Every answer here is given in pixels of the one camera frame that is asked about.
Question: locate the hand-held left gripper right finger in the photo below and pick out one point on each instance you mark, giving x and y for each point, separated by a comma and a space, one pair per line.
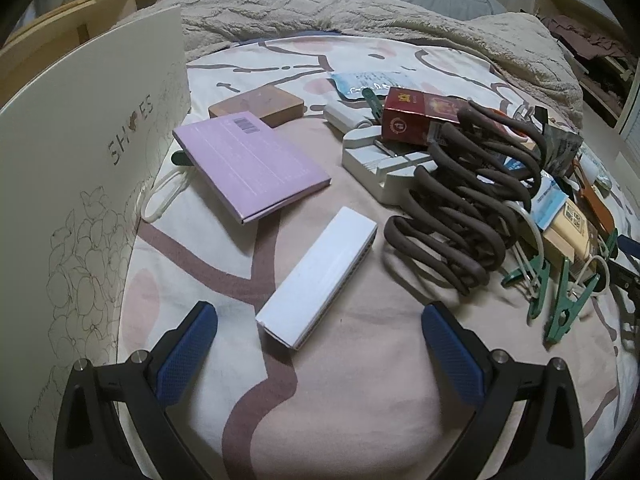
452, 355

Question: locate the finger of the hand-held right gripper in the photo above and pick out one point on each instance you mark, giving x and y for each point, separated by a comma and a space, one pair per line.
629, 249

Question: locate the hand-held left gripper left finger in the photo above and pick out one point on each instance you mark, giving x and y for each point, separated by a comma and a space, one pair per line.
185, 355

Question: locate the long white cardboard box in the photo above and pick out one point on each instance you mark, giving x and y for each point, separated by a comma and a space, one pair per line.
320, 280

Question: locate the white shoe box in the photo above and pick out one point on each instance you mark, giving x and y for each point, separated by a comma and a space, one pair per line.
75, 160

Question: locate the small beige box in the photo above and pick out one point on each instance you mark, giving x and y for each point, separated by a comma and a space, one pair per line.
570, 225

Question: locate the green plastic clip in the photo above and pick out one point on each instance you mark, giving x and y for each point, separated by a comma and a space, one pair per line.
567, 305
370, 105
532, 280

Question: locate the blue sachet packet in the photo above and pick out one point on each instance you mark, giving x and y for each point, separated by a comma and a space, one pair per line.
547, 200

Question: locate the grey claw clip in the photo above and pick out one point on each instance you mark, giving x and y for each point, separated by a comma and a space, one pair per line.
560, 145

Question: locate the white plastic device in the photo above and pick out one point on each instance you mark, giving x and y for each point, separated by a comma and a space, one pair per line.
375, 170

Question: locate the purple booklet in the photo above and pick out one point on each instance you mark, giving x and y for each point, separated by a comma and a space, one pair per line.
250, 165

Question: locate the pile of clothes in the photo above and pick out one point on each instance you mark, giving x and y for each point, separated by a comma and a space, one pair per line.
585, 35

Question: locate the closet alcove shelf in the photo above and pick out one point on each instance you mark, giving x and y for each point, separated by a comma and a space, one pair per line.
590, 20

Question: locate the red cigarette box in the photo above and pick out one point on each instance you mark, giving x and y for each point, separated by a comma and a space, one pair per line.
415, 117

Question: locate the brown square compact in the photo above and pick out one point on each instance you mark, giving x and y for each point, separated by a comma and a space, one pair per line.
260, 105

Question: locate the white charger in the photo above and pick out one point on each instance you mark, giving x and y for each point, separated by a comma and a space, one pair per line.
345, 115

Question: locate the blue and white sachet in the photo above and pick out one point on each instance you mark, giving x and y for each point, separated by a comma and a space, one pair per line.
370, 82

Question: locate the beige tufted blanket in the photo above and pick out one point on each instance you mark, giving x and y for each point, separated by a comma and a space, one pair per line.
260, 0
450, 25

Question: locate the cartoon printed blanket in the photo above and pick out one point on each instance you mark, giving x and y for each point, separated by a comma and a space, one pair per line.
225, 70

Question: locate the wooden shelf unit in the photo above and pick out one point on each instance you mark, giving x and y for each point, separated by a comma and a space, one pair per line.
60, 30

